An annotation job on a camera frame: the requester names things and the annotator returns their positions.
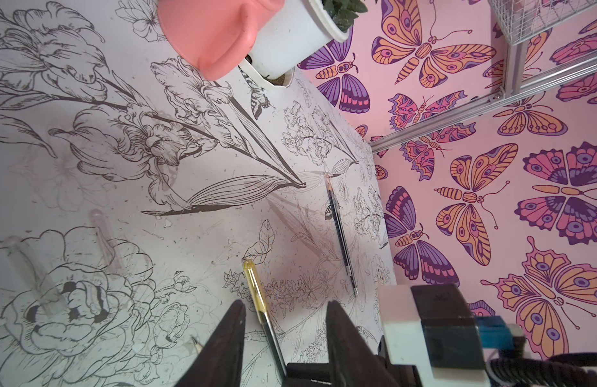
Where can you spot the white wire wall basket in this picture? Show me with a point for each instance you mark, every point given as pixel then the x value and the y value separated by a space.
pixel 520 20

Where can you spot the green plant in white pot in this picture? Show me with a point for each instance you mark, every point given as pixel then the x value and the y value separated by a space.
pixel 297 31

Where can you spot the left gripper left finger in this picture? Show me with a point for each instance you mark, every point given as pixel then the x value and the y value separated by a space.
pixel 221 359

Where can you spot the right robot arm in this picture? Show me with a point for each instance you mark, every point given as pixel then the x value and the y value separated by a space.
pixel 571 369

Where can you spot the blue pencil with clear cap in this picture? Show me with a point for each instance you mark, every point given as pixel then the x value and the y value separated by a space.
pixel 197 346

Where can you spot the brown pencil with yellow cap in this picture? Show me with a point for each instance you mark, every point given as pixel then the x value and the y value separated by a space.
pixel 264 317

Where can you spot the pink transparent pencil cap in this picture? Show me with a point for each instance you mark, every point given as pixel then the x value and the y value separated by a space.
pixel 111 258

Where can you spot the pink watering can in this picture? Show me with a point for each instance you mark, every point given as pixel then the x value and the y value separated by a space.
pixel 214 36

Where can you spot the navy pencil with pink cap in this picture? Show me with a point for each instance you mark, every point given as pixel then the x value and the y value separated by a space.
pixel 336 216

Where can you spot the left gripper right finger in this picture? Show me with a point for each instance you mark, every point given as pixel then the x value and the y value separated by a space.
pixel 351 362

